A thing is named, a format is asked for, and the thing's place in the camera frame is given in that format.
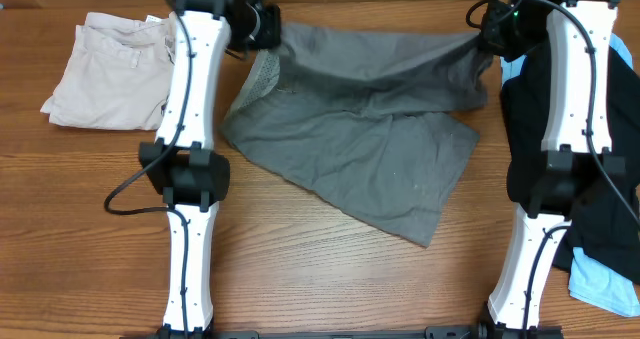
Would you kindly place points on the beige folded shorts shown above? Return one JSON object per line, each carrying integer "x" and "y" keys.
{"x": 118, "y": 75}

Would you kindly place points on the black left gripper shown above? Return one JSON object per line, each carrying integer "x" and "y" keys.
{"x": 270, "y": 34}

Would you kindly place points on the grey shorts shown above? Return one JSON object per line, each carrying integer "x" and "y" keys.
{"x": 365, "y": 120}

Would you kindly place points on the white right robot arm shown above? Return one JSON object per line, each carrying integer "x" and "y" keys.
{"x": 575, "y": 163}

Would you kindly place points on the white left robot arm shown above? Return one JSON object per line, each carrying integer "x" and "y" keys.
{"x": 181, "y": 162}

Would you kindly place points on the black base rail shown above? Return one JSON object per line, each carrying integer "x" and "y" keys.
{"x": 345, "y": 334}

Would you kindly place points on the light blue garment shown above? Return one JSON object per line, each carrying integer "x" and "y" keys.
{"x": 591, "y": 281}

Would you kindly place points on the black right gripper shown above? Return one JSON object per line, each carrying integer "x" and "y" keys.
{"x": 493, "y": 37}

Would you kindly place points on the black garment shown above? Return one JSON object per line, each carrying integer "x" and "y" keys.
{"x": 604, "y": 229}

